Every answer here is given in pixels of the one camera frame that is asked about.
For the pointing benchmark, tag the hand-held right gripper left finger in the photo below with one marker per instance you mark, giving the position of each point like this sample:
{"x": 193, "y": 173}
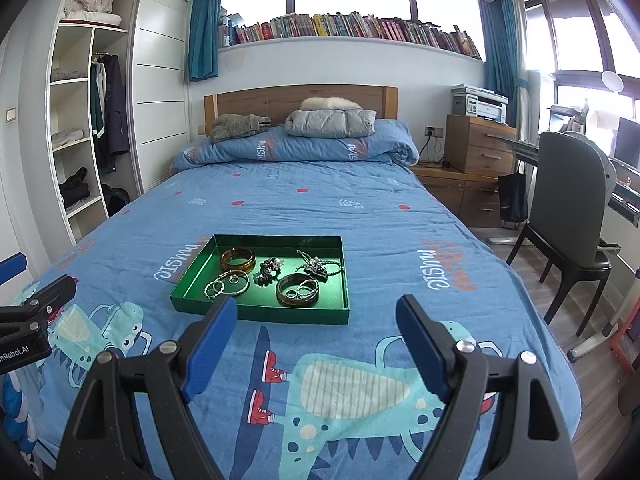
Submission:
{"x": 210, "y": 355}

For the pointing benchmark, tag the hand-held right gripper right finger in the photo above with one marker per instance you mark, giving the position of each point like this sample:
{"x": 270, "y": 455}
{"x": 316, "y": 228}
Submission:
{"x": 424, "y": 355}

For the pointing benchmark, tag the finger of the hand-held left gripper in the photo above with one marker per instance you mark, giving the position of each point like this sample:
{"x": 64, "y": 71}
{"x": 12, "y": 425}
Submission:
{"x": 45, "y": 300}
{"x": 12, "y": 265}

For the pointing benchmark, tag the twisted silver bangle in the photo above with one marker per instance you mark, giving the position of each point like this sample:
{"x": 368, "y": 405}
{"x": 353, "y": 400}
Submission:
{"x": 206, "y": 292}

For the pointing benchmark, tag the green jewelry tray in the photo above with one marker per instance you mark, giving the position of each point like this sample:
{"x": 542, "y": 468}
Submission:
{"x": 260, "y": 301}

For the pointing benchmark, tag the plain silver bangle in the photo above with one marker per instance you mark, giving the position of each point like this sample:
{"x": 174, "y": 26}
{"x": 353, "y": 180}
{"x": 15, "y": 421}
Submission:
{"x": 246, "y": 285}

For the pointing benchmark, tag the wide amber bangle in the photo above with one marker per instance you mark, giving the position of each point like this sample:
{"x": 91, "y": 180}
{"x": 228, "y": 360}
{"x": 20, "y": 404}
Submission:
{"x": 223, "y": 260}

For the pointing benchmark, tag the black folded clothes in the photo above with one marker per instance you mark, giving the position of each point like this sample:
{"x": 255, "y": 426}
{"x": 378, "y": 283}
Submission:
{"x": 75, "y": 190}

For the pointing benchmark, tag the black bag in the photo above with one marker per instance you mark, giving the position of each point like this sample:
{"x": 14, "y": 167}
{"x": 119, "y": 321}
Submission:
{"x": 115, "y": 200}

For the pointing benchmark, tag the white folded clothes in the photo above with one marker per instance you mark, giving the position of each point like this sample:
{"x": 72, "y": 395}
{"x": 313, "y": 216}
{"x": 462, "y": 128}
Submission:
{"x": 67, "y": 137}

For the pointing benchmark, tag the wooden nightstand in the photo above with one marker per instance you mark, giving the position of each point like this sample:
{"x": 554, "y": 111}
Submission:
{"x": 460, "y": 190}

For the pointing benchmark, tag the green and white garment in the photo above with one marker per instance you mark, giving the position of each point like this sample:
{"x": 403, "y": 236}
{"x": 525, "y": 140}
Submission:
{"x": 95, "y": 105}

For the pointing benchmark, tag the dark tote bag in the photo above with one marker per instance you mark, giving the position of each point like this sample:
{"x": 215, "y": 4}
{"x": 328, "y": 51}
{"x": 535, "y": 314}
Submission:
{"x": 512, "y": 197}

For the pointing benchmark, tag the blue printed bed cover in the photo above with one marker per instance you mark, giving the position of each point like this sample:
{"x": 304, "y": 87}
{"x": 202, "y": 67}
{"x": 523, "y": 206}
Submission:
{"x": 350, "y": 185}

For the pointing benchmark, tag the dark hanging jacket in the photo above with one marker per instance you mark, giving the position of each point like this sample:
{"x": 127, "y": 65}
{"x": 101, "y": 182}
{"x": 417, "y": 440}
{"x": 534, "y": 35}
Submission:
{"x": 116, "y": 110}

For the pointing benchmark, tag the grey folded clothes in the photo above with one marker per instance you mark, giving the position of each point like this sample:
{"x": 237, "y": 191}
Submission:
{"x": 67, "y": 76}

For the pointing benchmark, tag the grey chair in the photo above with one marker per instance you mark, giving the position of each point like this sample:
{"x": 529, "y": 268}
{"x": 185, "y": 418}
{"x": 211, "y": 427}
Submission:
{"x": 565, "y": 195}

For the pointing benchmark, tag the wooden dresser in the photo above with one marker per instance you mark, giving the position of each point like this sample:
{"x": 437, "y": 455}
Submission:
{"x": 475, "y": 145}

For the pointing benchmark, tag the folded blue duvet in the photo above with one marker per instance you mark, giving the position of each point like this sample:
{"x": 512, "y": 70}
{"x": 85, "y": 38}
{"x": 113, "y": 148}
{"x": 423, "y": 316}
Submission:
{"x": 300, "y": 149}

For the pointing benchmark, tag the grey plush throw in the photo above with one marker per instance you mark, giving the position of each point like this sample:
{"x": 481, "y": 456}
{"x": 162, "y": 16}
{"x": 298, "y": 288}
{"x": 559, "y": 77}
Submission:
{"x": 235, "y": 126}

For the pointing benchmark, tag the white wardrobe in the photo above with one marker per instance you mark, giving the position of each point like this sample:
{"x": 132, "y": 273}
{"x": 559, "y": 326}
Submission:
{"x": 160, "y": 80}

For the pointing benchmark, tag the grey puffer jacket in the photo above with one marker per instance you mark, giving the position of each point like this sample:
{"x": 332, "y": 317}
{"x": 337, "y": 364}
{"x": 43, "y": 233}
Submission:
{"x": 325, "y": 124}

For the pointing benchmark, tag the white printer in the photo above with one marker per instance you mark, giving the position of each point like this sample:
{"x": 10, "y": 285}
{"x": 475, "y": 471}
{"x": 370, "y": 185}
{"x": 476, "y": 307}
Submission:
{"x": 477, "y": 105}

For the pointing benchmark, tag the wooden headboard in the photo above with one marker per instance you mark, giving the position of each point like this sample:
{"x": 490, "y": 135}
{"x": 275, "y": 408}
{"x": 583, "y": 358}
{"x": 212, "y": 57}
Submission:
{"x": 260, "y": 102}

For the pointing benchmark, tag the beige fur cushion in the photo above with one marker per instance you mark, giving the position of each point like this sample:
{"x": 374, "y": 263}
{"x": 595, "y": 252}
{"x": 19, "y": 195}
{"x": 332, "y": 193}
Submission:
{"x": 327, "y": 103}

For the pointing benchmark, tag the computer monitor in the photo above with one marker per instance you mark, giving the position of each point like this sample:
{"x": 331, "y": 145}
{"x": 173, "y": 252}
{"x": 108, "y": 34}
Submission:
{"x": 627, "y": 142}

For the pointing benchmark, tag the teal curtain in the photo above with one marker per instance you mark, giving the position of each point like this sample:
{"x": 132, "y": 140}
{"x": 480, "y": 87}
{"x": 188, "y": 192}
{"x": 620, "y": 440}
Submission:
{"x": 205, "y": 35}
{"x": 500, "y": 55}

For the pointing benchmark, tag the round white mirror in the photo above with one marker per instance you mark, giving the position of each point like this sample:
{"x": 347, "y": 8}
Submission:
{"x": 611, "y": 81}

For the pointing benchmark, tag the row of books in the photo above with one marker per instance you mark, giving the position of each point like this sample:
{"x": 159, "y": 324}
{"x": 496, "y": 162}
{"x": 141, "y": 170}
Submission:
{"x": 350, "y": 27}

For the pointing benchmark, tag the bay window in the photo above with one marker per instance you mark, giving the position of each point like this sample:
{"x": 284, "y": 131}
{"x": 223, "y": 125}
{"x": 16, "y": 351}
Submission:
{"x": 575, "y": 35}

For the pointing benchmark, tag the wall light switch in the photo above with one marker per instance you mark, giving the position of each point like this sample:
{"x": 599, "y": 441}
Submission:
{"x": 11, "y": 114}

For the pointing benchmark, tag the red metal frame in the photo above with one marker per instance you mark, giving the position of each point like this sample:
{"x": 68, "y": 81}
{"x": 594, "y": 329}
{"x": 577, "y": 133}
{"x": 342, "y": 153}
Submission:
{"x": 620, "y": 350}

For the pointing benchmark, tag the wall outlet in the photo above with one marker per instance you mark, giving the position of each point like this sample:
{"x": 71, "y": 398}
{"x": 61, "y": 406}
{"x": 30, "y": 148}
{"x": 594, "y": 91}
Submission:
{"x": 434, "y": 131}

